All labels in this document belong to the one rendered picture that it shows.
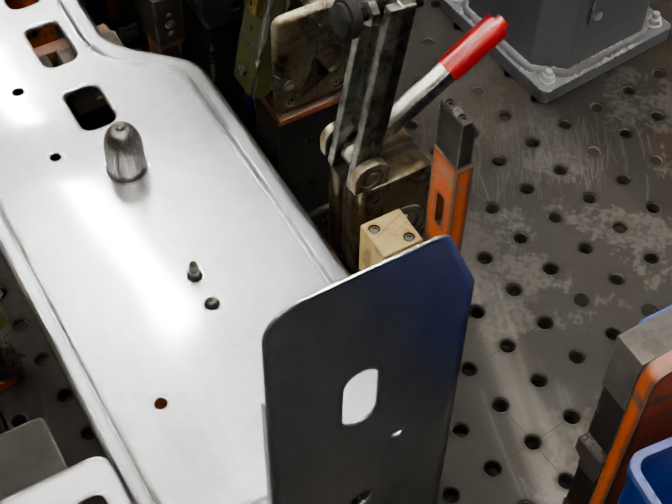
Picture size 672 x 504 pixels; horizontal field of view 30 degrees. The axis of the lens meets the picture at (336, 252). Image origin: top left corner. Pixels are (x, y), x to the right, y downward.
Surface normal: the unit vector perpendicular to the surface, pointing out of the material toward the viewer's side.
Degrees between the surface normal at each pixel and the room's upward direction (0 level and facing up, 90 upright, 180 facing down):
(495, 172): 0
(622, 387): 90
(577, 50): 90
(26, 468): 0
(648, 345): 0
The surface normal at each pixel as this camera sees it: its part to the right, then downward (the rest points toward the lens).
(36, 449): 0.01, -0.60
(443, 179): -0.87, 0.39
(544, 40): -0.18, 0.79
